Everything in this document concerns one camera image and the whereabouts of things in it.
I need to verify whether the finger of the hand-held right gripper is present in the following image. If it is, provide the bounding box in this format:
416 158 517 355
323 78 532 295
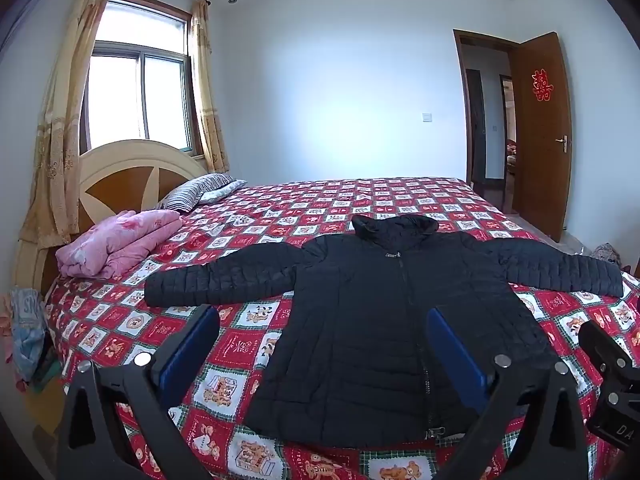
578 320 637 386

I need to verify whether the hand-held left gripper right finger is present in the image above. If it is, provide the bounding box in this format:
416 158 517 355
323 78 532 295
426 307 589 480

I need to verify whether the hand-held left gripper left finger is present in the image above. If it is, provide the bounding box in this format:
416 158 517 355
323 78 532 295
57 304 221 480

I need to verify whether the black puffer jacket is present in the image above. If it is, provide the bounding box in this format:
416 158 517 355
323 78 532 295
144 214 624 448

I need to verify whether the pile of colourful clothes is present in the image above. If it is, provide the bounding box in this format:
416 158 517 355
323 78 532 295
0 286 61 391

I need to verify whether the crumpled patterned cloth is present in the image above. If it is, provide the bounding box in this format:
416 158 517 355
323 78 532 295
590 242 623 266

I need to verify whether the pink folded quilt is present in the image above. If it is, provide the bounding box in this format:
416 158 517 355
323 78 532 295
55 210 183 278

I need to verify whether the striped pillow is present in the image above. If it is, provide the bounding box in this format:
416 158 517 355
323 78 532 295
155 173 237 212

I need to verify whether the grey patterned pillow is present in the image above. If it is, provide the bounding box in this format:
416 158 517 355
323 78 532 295
197 179 248 206

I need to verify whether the red checkered printed bedspread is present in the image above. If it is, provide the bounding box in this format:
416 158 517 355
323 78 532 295
45 176 640 480

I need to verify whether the cream and wood headboard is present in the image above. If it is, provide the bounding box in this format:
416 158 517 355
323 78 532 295
12 140 208 306

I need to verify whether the brown wooden door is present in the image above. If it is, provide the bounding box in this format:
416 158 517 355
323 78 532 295
509 31 572 243

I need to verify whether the dark hallway door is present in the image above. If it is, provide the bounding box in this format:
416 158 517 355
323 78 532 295
465 69 487 183

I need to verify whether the narrow beige curtain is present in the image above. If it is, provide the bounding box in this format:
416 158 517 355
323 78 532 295
190 0 231 173

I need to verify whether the long beige curtain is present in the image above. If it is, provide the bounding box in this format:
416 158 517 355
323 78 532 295
19 0 120 251

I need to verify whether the window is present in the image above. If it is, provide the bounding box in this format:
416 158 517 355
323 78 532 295
80 0 203 156

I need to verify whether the red paper door decoration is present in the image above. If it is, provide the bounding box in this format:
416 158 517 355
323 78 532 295
531 69 552 102

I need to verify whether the brown door frame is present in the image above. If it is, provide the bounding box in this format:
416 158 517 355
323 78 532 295
452 28 521 211

